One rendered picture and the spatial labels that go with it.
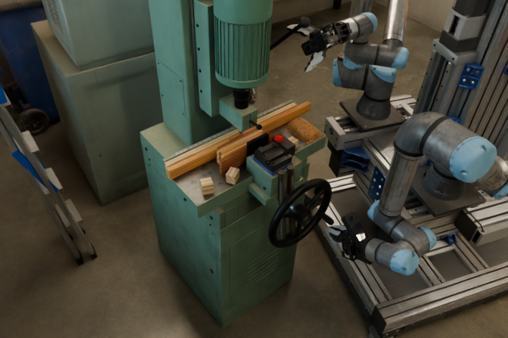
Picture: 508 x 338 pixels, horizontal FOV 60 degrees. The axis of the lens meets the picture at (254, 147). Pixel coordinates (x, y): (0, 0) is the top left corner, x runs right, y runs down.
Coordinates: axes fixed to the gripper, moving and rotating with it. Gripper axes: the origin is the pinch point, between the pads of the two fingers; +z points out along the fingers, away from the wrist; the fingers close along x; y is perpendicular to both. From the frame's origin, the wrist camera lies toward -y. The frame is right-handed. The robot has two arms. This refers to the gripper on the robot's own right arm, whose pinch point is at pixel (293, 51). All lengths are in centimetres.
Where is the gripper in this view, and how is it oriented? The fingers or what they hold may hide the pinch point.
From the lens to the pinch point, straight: 145.3
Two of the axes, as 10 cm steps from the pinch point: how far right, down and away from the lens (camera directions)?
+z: -7.8, 3.8, -5.0
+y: 4.9, -1.4, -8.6
